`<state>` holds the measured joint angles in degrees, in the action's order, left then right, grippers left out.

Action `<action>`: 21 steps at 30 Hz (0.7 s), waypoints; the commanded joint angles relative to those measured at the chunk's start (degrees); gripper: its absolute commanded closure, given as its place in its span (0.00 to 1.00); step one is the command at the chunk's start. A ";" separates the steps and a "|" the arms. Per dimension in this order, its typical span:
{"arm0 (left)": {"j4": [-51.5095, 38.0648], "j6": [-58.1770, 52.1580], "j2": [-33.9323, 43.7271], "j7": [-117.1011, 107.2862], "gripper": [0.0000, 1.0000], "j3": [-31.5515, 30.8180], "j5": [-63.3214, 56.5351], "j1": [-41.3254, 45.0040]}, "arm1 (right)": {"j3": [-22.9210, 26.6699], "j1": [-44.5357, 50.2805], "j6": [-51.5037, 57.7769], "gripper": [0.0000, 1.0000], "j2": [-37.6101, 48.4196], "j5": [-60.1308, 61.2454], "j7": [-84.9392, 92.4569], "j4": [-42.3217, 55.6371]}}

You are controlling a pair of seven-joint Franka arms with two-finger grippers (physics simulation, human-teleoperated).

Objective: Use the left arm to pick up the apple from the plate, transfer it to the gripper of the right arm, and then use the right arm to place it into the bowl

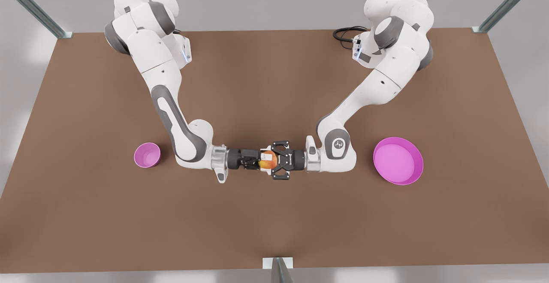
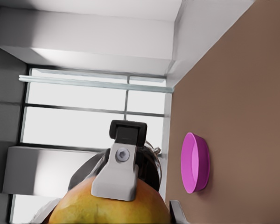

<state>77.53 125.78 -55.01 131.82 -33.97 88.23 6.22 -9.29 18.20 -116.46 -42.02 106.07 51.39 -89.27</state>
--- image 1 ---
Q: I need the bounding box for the silver frame post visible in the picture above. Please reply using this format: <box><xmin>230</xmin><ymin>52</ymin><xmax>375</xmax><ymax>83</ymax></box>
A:
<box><xmin>471</xmin><ymin>0</ymin><xmax>548</xmax><ymax>34</ymax></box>
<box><xmin>0</xmin><ymin>0</ymin><xmax>73</xmax><ymax>39</ymax></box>
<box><xmin>262</xmin><ymin>257</ymin><xmax>294</xmax><ymax>283</ymax></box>

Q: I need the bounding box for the black cable loop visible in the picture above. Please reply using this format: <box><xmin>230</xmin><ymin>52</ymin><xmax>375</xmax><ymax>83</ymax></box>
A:
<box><xmin>333</xmin><ymin>26</ymin><xmax>369</xmax><ymax>44</ymax></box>

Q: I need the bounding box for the red yellow apple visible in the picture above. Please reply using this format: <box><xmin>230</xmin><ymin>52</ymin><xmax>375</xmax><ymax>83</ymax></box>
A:
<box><xmin>259</xmin><ymin>151</ymin><xmax>278</xmax><ymax>171</ymax></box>

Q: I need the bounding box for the pink round plate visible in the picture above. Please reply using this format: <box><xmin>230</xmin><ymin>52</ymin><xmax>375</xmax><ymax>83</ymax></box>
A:
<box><xmin>373</xmin><ymin>137</ymin><xmax>424</xmax><ymax>186</ymax></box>

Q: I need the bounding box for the small pink bowl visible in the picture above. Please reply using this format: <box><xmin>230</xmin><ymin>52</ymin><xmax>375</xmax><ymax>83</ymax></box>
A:
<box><xmin>134</xmin><ymin>142</ymin><xmax>161</xmax><ymax>169</ymax></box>

